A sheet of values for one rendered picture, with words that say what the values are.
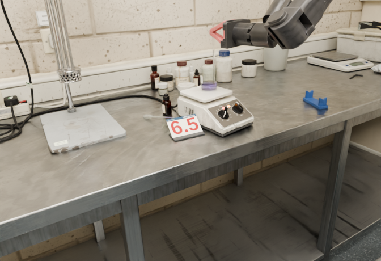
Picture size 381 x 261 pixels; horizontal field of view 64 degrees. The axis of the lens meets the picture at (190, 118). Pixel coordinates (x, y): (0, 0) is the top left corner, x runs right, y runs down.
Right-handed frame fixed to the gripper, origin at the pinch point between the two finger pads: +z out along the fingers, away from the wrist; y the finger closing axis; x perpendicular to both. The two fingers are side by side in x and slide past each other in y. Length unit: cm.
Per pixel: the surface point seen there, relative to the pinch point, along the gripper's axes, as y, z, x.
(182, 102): 8.7, 4.9, 19.9
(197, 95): 7.0, 0.1, 16.9
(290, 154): -101, 24, 91
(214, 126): 10.2, -8.9, 23.2
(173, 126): 17.4, -0.6, 23.2
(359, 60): -93, -12, 23
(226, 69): -32.6, 21.5, 19.9
